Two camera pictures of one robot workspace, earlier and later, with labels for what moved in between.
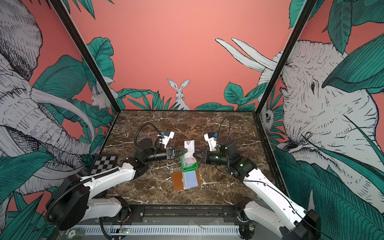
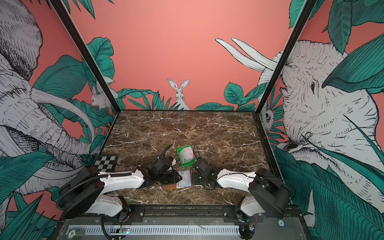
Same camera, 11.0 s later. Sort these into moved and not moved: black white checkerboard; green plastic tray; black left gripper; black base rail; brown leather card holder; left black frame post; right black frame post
Moved: green plastic tray; black left gripper; brown leather card holder
Not moved: black white checkerboard; black base rail; left black frame post; right black frame post
